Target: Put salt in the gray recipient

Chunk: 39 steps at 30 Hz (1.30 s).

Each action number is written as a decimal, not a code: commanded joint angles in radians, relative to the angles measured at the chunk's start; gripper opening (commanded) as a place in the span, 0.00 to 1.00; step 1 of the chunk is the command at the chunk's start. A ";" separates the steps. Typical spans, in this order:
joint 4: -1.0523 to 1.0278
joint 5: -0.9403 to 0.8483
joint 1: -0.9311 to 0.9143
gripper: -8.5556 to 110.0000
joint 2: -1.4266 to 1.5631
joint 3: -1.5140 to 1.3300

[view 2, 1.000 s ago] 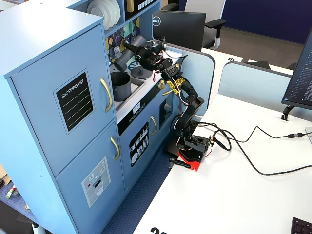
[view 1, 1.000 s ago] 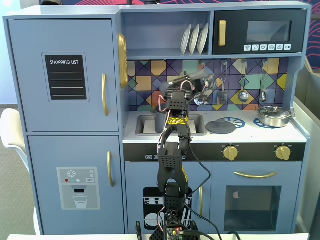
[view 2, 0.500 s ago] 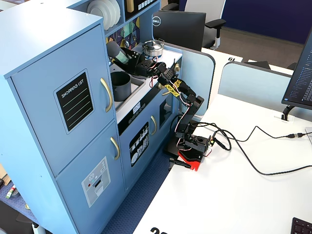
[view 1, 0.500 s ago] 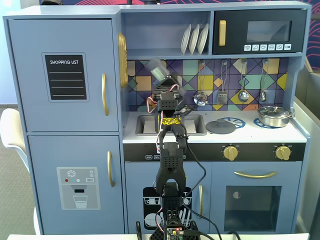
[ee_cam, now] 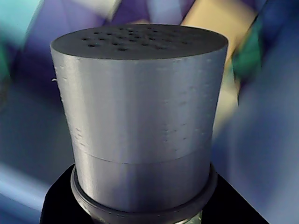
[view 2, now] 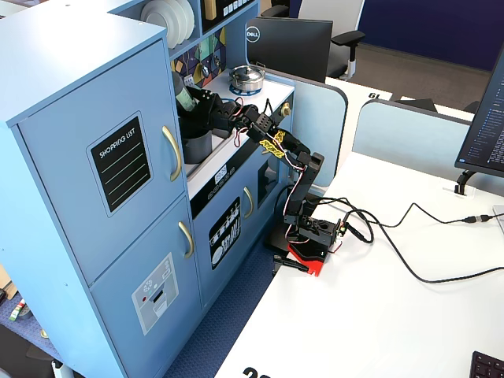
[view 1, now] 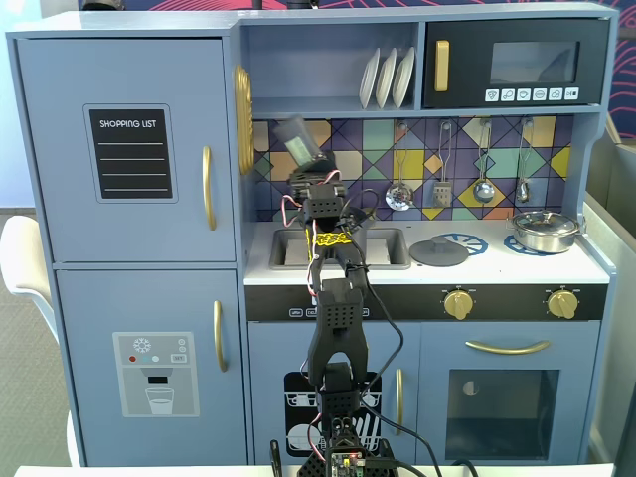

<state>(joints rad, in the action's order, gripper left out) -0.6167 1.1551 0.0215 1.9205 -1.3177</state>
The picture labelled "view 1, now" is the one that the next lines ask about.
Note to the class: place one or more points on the gray pot lid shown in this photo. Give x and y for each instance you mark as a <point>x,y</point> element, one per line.
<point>439,253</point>

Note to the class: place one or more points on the black toy microwave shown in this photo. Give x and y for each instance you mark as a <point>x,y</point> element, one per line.
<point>472,64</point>

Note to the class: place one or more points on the gray toy sink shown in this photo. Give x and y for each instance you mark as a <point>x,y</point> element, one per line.
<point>392,248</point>

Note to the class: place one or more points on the blue oven door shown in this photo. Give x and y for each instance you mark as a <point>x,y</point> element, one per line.
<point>437,358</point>

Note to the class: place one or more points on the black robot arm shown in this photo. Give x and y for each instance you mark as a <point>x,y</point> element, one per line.
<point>338,318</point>

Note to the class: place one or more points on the metal toy skimmer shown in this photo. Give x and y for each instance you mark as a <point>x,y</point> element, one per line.
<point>400,196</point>

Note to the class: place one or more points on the fridge door with board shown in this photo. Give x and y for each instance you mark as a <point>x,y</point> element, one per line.
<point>59,149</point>

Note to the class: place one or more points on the fridge door with dispenser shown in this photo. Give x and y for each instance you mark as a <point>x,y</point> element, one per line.
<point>89,308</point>

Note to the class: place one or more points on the metal toy ladle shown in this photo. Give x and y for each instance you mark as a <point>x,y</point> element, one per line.
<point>483,191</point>

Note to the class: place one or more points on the robot arm base mount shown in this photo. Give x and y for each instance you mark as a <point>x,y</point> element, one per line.
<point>382,459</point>

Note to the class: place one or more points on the white plastic chair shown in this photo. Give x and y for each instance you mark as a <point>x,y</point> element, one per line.
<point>25,258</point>

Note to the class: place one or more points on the blue toy kitchen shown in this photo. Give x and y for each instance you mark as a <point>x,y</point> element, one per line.
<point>328,74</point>

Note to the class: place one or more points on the metal toy spoon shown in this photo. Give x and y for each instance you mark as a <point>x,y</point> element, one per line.
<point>522,191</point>

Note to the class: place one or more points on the steel pot with lid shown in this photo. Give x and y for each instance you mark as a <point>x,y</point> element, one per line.
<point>544,233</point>

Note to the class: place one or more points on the motor controller board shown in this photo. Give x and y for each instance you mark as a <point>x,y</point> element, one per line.
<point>345,464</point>

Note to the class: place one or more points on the black table clamp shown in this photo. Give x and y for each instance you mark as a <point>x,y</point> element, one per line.
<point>276,459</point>

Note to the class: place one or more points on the gray salt shaker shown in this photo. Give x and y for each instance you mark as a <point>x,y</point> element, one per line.
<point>298,141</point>

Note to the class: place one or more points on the metal toy spatula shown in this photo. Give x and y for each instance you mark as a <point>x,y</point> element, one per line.
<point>441,195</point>

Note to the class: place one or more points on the blue dishwasher door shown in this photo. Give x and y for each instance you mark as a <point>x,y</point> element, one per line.
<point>278,348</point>

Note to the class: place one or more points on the black shopping list board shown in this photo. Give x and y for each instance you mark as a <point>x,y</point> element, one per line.
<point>130,154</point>

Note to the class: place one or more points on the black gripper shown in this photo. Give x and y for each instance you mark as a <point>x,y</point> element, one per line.
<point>309,172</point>

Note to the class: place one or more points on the white toy plate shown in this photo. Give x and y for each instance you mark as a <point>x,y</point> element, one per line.
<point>369,79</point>
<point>403,77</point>
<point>386,79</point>

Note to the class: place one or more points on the gold stove knob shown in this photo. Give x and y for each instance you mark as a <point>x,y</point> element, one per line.
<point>562,304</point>
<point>458,304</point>

